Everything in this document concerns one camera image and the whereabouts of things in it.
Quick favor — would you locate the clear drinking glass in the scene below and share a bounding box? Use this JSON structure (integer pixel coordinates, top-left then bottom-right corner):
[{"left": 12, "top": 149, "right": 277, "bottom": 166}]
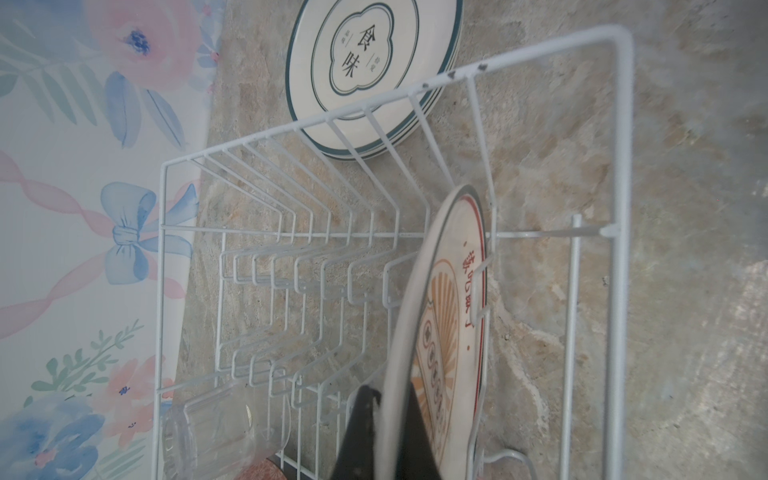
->
[{"left": 161, "top": 380, "right": 291, "bottom": 479}]

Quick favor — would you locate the green red rimmed plate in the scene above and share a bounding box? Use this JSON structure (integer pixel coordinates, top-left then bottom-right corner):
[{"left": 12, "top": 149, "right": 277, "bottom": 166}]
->
[{"left": 316, "top": 34, "right": 460, "bottom": 161}]

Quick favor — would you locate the white wire dish rack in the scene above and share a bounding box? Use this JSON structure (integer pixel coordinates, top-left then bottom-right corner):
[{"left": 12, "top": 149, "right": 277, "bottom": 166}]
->
[{"left": 152, "top": 25, "right": 635, "bottom": 479}]

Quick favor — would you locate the pink patterned bowl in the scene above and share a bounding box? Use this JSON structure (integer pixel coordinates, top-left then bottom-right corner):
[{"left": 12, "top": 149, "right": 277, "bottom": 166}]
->
[{"left": 235, "top": 459, "right": 287, "bottom": 480}]

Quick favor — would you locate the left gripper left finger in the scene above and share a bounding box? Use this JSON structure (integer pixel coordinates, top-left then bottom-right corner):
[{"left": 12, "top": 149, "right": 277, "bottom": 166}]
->
[{"left": 331, "top": 385, "right": 381, "bottom": 480}]

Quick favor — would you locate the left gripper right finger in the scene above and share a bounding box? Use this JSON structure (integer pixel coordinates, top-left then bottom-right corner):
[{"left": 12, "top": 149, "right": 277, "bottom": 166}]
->
[{"left": 395, "top": 386, "right": 441, "bottom": 480}]

